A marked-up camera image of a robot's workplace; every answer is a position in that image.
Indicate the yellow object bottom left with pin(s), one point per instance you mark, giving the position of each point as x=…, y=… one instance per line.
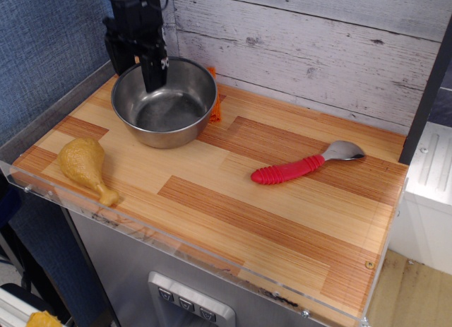
x=43, y=319

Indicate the clear acrylic edge guard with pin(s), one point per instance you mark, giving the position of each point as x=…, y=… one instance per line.
x=270, y=270

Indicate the dark right vertical post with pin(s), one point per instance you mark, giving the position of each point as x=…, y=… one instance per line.
x=428, y=97

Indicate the red handled metal spoon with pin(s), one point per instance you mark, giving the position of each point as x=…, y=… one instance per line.
x=277, y=174

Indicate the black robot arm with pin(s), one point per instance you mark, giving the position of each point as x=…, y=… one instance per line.
x=135, y=32

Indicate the dark vertical post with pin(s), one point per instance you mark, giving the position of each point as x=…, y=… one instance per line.
x=160, y=6
x=428, y=97

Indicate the silver steel bowl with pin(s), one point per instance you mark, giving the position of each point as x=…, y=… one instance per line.
x=174, y=114

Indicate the plastic toy chicken drumstick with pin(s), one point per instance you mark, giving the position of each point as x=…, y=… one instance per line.
x=81, y=160

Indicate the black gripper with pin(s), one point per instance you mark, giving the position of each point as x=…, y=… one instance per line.
x=130, y=34

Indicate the white ribbed side box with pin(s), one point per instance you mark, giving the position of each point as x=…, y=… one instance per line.
x=422, y=228

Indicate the dark left vertical post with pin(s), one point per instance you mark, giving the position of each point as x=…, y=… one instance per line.
x=160, y=6

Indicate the silver button control panel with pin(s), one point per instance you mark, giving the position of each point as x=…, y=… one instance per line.
x=177, y=304

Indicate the folded orange cloth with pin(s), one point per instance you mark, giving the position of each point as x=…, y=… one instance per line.
x=216, y=114

